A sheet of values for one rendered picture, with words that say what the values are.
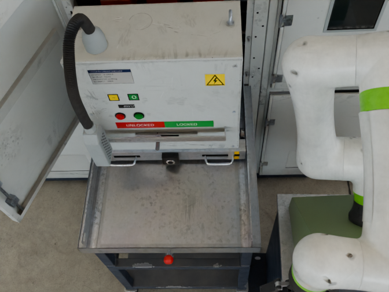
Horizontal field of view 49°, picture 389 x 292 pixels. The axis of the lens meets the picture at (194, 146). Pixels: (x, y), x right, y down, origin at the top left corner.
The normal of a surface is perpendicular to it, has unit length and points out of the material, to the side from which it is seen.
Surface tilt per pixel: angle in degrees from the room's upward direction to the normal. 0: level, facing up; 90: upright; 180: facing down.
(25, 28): 90
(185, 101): 90
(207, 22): 0
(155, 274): 0
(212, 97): 90
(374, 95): 53
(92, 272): 0
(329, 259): 17
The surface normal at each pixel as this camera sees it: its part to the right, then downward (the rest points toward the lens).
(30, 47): 0.94, 0.26
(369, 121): -0.92, -0.03
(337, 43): -0.27, -0.51
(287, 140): -0.02, 0.86
